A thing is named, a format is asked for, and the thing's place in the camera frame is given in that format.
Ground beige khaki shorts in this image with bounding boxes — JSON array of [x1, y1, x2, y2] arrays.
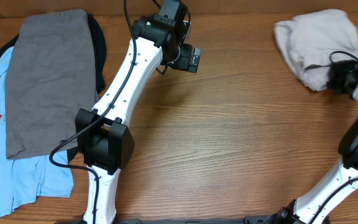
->
[[273, 9, 358, 91]]

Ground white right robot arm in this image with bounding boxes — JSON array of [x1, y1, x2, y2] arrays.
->
[[244, 56, 358, 224]]

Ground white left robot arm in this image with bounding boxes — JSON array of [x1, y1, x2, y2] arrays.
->
[[75, 0, 201, 223]]

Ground black garment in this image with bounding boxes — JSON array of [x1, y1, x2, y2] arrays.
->
[[0, 14, 107, 162]]

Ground grey shorts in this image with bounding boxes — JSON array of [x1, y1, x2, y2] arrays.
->
[[5, 9, 97, 159]]

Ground light blue shirt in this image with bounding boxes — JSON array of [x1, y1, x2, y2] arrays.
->
[[0, 47, 74, 217]]

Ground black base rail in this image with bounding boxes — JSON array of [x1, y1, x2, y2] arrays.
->
[[54, 215, 276, 224]]

